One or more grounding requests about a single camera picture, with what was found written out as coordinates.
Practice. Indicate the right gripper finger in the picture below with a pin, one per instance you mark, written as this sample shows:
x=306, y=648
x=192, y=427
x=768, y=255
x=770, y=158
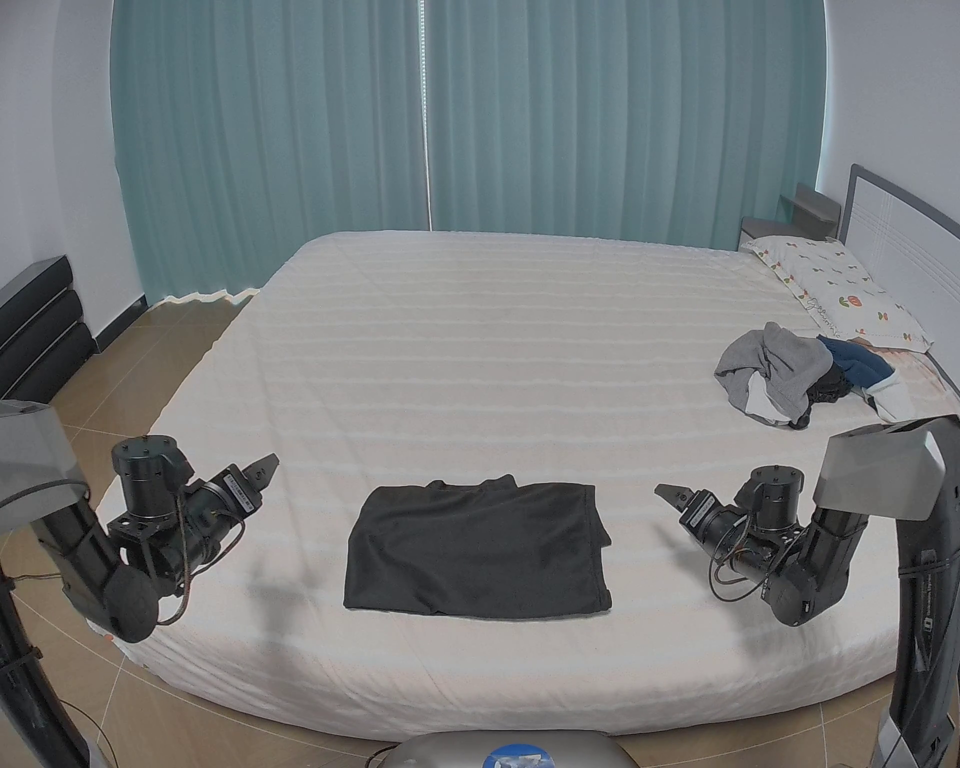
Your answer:
x=673, y=496

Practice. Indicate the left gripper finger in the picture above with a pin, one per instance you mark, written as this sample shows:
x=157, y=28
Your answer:
x=262, y=469

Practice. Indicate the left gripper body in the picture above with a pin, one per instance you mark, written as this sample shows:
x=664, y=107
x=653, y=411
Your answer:
x=221, y=510

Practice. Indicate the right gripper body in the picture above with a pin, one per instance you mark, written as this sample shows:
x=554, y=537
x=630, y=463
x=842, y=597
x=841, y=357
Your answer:
x=712, y=525

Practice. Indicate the black T-shirt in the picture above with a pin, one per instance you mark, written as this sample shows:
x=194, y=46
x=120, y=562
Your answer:
x=472, y=547

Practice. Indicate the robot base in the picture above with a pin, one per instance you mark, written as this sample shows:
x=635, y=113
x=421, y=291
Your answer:
x=480, y=752

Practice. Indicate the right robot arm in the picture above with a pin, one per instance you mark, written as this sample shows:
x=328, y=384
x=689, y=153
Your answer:
x=877, y=480

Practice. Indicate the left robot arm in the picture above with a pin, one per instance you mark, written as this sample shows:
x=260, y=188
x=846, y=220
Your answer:
x=75, y=540

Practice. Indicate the pile of clothes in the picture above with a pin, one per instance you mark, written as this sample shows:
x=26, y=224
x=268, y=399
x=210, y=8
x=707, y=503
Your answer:
x=787, y=367

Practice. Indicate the bed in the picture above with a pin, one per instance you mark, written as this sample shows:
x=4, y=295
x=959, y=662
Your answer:
x=487, y=337

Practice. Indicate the black chest of drawers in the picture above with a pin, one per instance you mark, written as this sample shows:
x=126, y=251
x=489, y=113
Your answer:
x=37, y=330

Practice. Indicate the white printed pillow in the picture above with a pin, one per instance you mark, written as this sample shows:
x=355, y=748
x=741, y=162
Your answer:
x=840, y=289

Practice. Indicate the blue-green curtain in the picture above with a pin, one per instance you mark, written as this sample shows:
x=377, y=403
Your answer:
x=622, y=120
x=270, y=150

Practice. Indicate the grey bedside table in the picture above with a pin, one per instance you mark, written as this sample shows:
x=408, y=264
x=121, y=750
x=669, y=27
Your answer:
x=814, y=206

